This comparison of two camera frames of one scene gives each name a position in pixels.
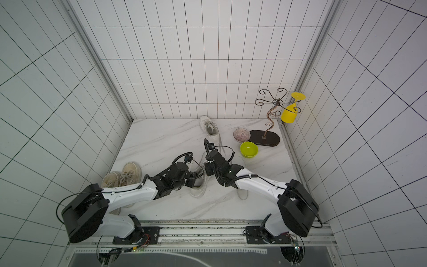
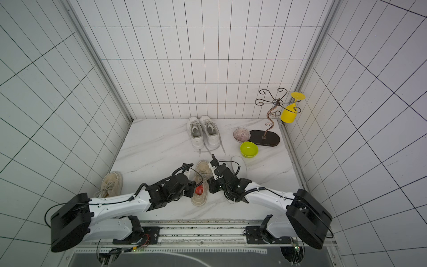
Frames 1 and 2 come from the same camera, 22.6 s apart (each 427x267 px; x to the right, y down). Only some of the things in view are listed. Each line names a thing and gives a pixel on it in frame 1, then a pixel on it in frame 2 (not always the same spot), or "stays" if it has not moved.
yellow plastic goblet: (289, 114) stays
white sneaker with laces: (210, 129) stays
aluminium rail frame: (180, 237) stays
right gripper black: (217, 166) -> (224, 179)
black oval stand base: (271, 139) stays
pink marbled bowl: (241, 135) stays
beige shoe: (112, 179) stays
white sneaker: (198, 163) -> (195, 132)
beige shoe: (131, 174) -> (201, 178)
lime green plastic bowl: (248, 149) stays
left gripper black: (192, 176) -> (190, 186)
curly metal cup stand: (277, 104) stays
